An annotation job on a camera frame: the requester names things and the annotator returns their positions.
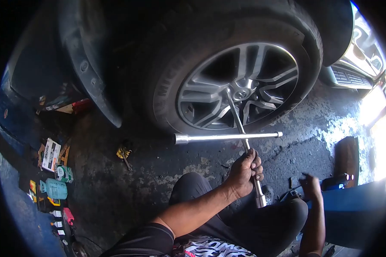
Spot person's right hand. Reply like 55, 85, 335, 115
299, 173, 324, 202

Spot person's left hand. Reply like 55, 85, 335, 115
226, 148, 265, 199

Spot person's left fingers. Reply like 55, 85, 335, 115
249, 148, 265, 182

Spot chrome cross wheel wrench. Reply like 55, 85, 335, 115
174, 88, 283, 209

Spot person's legs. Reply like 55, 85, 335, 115
168, 172, 309, 257

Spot car wheel with alloy rim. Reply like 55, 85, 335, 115
129, 9, 324, 136

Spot brown wooden block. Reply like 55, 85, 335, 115
333, 136, 360, 189

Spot car side step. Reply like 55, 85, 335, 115
320, 64, 374, 90

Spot person's body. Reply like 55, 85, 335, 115
100, 222, 258, 257

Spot car body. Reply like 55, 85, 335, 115
6, 0, 386, 106

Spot red box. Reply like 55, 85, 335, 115
71, 98, 92, 114

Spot green and white box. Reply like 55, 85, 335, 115
55, 164, 74, 184

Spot pink bottle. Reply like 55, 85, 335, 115
63, 208, 75, 226

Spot black mud flap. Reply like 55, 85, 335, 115
57, 0, 123, 129

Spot teal gas cylinder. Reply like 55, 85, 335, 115
39, 178, 68, 200

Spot white and black carton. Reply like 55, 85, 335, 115
41, 138, 62, 173

